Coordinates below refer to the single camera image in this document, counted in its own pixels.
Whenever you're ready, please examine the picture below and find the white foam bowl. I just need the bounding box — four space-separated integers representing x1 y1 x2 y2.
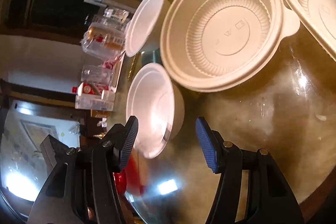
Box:
126 63 185 159
125 0 170 57

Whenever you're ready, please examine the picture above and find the red plastic bowl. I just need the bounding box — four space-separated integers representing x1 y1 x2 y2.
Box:
113 155 145 196

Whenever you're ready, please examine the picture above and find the red white liquor bottle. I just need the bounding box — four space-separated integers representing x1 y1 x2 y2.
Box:
72 82 116 102

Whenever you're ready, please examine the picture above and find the stainless steel thermos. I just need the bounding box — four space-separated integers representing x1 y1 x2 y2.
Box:
95 0 141 14

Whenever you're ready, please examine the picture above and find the framed wall picture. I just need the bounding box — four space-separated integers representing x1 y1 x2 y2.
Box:
20 120 58 152

